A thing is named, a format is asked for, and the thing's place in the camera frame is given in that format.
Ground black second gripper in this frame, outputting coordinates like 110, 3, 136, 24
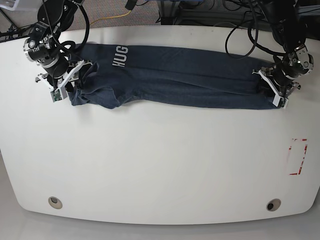
258, 44, 314, 98

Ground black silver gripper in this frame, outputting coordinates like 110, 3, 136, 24
23, 36, 88, 90

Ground dark blue T-shirt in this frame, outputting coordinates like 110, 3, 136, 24
69, 43, 274, 110

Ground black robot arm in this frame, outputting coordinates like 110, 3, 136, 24
23, 0, 90, 90

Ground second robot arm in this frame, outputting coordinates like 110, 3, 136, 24
257, 0, 314, 97

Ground red tape rectangle marking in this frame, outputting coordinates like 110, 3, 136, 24
286, 138, 308, 176

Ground black tripod stand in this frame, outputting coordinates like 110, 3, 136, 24
0, 9, 35, 43

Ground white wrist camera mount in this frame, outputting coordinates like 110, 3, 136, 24
35, 60, 93, 102

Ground black loose cables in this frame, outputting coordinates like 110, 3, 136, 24
212, 0, 286, 61

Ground yellow cable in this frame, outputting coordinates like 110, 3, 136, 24
90, 8, 132, 26

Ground aluminium frame column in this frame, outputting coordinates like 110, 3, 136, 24
156, 0, 181, 26

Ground right table cable grommet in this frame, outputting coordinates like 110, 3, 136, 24
266, 198, 282, 212

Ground table cable grommet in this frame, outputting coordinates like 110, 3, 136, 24
266, 198, 282, 212
48, 196, 63, 210

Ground left table cable grommet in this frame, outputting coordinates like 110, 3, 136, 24
48, 196, 63, 210

